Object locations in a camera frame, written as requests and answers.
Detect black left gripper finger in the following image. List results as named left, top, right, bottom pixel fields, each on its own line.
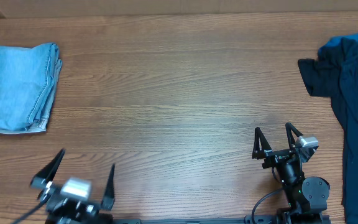
left=101, top=164, right=115, bottom=210
left=30, top=149, right=65, bottom=187

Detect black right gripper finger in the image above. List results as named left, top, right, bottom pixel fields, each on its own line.
left=252, top=127, right=272, bottom=159
left=285, top=122, right=303, bottom=149

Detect medium blue denim jeans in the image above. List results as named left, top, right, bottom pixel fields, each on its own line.
left=0, top=43, right=62, bottom=134

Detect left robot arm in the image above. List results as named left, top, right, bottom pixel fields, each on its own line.
left=30, top=149, right=115, bottom=224

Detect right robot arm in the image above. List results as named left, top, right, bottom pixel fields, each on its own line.
left=251, top=123, right=330, bottom=223

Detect dark navy garment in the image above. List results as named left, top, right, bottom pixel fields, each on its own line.
left=298, top=33, right=358, bottom=223

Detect folded light blue jeans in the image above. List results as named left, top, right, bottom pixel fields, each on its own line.
left=0, top=59, right=62, bottom=134

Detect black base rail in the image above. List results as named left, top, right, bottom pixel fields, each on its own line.
left=113, top=215, right=284, bottom=224

